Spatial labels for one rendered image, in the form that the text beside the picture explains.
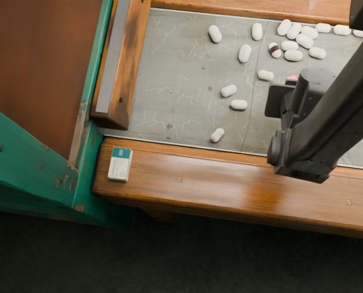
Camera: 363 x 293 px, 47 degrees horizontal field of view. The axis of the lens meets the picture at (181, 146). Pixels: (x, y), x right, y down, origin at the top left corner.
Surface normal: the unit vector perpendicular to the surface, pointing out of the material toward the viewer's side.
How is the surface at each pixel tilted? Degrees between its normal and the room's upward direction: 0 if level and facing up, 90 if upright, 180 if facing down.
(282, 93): 52
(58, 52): 90
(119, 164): 0
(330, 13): 0
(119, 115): 66
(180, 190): 0
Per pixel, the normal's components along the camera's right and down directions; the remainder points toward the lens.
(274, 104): -0.15, 0.60
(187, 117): -0.04, -0.25
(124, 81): 0.89, 0.02
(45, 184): 0.99, 0.13
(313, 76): 0.11, -0.78
